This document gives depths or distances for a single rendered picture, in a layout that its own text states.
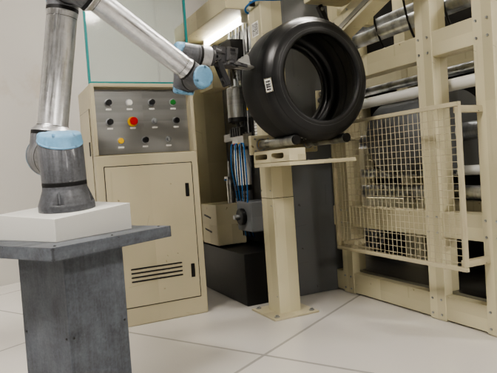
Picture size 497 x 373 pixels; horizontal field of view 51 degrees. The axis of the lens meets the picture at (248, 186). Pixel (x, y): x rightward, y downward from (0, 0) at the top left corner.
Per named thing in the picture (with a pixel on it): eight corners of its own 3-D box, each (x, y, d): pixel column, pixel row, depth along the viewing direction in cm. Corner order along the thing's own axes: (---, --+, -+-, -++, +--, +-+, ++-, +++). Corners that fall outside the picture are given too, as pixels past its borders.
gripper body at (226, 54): (239, 48, 231) (214, 44, 226) (239, 67, 231) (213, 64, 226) (232, 52, 238) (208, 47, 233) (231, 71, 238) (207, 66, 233)
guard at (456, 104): (336, 249, 296) (329, 123, 293) (339, 248, 296) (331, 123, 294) (467, 272, 215) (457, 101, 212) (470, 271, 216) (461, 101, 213)
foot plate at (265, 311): (251, 310, 291) (251, 306, 291) (293, 301, 303) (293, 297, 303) (275, 321, 267) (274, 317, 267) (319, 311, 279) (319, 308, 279)
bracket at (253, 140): (249, 155, 269) (248, 135, 268) (315, 151, 286) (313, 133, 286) (252, 155, 266) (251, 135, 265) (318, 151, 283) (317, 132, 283)
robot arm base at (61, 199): (55, 215, 171) (52, 185, 170) (28, 212, 184) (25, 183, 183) (106, 206, 185) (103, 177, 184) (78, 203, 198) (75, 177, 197)
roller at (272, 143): (261, 151, 269) (255, 144, 267) (266, 144, 270) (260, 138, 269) (296, 146, 238) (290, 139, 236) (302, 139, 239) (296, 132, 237)
